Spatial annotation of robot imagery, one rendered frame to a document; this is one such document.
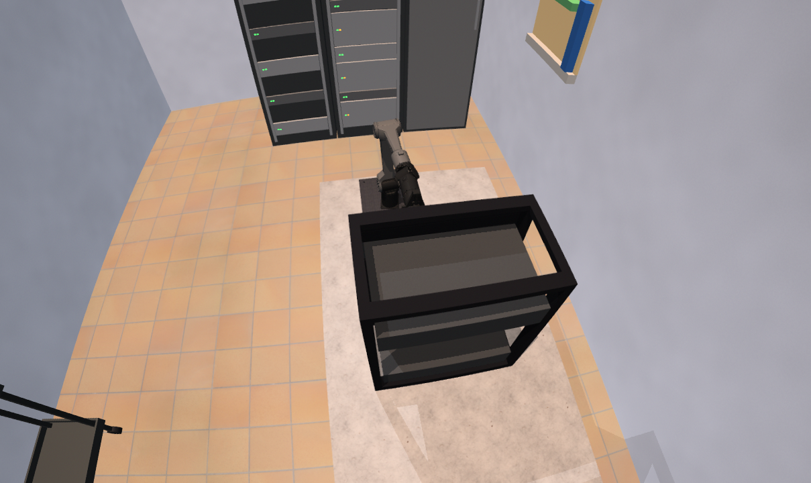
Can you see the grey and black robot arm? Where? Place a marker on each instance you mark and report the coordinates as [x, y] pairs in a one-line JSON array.
[[404, 176]]

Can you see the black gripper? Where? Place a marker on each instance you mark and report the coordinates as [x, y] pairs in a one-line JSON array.
[[413, 198]]

